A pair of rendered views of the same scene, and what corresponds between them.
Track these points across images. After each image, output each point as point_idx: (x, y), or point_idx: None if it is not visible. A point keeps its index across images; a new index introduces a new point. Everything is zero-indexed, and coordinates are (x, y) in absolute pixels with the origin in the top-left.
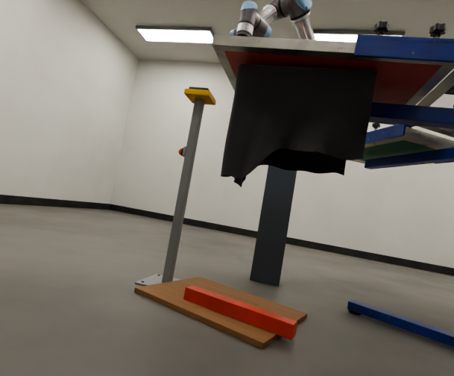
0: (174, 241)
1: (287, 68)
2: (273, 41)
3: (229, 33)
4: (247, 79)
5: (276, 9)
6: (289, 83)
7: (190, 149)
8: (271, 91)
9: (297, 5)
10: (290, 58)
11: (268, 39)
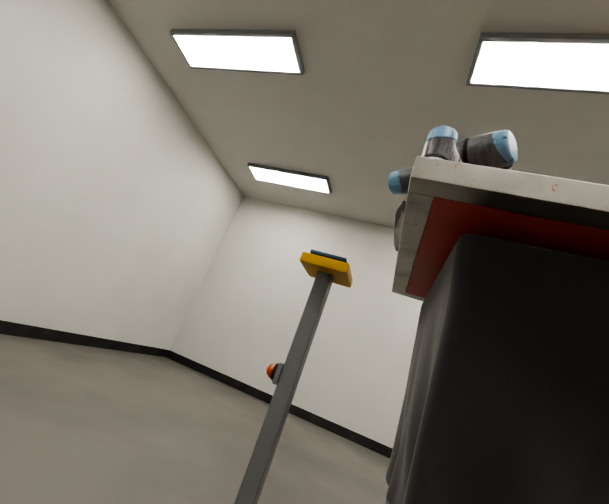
0: None
1: None
2: (605, 193)
3: (390, 176)
4: (493, 276)
5: (460, 155)
6: None
7: (291, 372)
8: (572, 325)
9: (498, 154)
10: None
11: (583, 185)
